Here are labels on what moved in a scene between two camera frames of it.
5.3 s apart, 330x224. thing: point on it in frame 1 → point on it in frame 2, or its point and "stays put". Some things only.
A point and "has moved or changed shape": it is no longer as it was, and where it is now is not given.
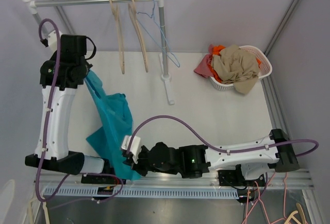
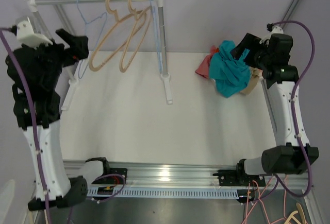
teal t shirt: (116, 126) → (232, 75)
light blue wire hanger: (176, 59) → (152, 10)
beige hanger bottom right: (302, 214) stays put
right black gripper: (138, 167) → (249, 42)
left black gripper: (90, 65) → (78, 46)
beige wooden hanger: (133, 12) has moved or changed shape
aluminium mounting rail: (302, 179) stays put
